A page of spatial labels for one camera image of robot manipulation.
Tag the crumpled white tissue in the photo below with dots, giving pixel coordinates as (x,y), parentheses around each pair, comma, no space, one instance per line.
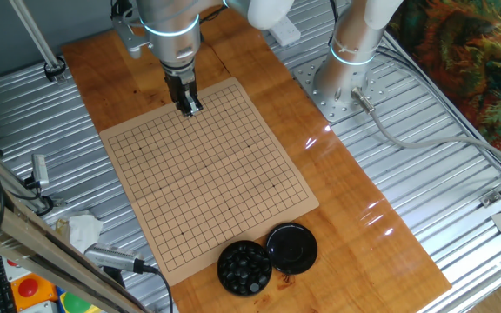
(83,230)

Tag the blue packet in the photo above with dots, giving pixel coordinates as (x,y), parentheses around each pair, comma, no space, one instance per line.
(60,292)

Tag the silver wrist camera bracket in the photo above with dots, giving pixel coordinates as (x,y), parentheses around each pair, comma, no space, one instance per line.
(128,39)

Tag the white box small button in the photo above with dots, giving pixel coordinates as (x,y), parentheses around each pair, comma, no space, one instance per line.
(37,308)

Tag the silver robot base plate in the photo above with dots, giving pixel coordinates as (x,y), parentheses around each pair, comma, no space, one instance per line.
(333,108)

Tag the ribbed silver camera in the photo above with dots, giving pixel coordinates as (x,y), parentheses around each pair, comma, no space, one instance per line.
(111,257)

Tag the orange box red button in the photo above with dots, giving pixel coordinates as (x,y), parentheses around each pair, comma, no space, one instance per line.
(28,288)

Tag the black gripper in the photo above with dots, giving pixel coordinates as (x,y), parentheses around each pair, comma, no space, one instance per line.
(182,84)

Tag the yellow box green button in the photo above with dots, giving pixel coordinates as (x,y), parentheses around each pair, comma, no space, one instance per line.
(74,303)

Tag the black pole clamp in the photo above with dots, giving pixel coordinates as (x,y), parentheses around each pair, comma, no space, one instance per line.
(55,69)

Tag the black bowl lid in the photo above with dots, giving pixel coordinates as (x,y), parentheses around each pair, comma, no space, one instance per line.
(291,248)

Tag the white grey box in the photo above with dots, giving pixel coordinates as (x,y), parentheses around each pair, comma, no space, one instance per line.
(15,270)

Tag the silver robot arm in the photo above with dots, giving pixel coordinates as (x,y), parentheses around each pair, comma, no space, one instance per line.
(172,21)

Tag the white power strip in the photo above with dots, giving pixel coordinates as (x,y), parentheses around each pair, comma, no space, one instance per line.
(286,31)

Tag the small silver camera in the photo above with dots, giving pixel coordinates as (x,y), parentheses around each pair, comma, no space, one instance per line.
(40,169)

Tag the silver camera mount pole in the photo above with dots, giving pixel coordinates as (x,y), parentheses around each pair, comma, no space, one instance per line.
(15,188)

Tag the small metal bracket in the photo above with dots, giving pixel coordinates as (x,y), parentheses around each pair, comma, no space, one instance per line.
(489,198)

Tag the tan paper go board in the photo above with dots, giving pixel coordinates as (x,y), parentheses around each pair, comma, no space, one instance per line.
(207,182)

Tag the colourful patterned cloth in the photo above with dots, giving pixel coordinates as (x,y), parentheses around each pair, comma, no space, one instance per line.
(472,56)

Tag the aluminium frame beam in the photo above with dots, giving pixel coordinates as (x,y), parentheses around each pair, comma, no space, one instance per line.
(37,256)

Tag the silver tripod pole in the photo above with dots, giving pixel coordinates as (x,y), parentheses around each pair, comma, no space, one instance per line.
(37,37)

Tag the black bowl of go stones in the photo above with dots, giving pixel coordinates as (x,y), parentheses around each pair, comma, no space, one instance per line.
(244,267)

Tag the glossy wooden mat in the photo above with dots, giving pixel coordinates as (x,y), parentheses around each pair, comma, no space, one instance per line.
(342,217)

